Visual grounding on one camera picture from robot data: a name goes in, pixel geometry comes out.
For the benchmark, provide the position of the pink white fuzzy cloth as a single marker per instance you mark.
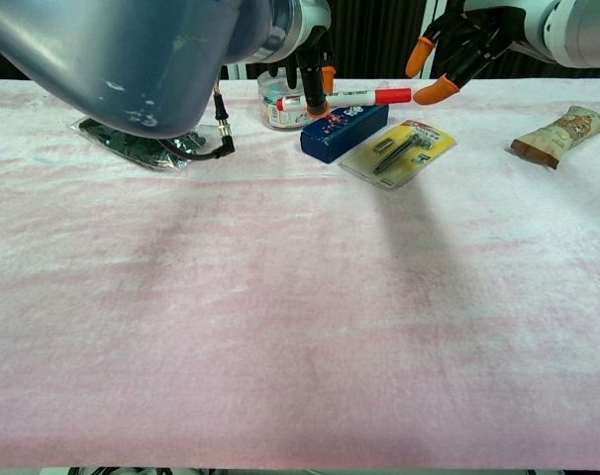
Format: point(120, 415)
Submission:
point(300, 297)

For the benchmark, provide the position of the dark blue printed box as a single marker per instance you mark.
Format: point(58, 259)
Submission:
point(342, 131)

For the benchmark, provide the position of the clear bag of dark items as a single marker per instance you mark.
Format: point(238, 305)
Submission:
point(146, 148)

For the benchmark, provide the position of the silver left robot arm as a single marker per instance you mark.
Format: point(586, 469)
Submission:
point(131, 54)

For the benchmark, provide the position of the yellow blister pack razor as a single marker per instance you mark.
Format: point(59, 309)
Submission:
point(399, 153)

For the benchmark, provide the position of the clear round plastic container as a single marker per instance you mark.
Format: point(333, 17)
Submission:
point(280, 106)

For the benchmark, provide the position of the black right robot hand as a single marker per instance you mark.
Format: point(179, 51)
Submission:
point(466, 47)

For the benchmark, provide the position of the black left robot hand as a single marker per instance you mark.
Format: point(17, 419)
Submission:
point(312, 74)

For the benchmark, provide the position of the red white marker pen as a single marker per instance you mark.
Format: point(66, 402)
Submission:
point(359, 97)

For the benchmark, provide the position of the brown snack wrapper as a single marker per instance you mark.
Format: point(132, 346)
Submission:
point(560, 136)

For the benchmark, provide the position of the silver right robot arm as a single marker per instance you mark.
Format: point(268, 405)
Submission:
point(552, 25)

